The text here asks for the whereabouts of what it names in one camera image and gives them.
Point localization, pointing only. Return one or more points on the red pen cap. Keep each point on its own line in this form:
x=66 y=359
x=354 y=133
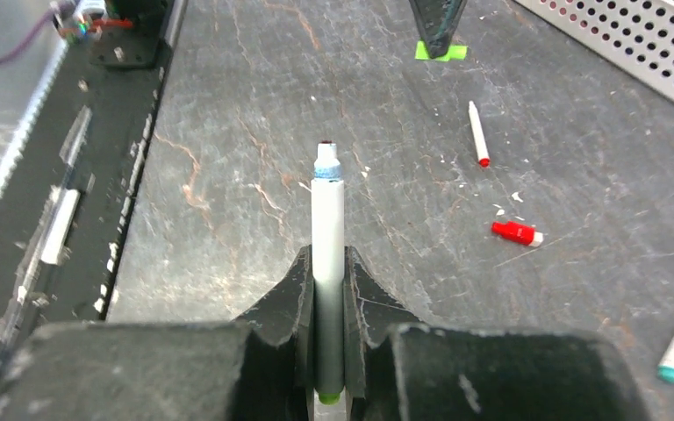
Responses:
x=518 y=233

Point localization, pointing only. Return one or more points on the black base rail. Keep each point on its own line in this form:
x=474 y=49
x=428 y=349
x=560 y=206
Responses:
x=68 y=188

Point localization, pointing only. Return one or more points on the red white marker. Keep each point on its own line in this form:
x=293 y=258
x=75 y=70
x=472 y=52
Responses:
x=483 y=156

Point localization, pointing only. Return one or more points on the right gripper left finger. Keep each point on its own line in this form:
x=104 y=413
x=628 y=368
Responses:
x=255 y=367

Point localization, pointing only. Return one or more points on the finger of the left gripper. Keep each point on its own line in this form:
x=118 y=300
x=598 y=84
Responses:
x=436 y=21

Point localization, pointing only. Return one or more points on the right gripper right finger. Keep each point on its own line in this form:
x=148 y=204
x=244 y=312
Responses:
x=400 y=368

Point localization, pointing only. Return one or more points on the white plastic basket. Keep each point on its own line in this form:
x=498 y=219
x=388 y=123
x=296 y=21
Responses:
x=636 y=36

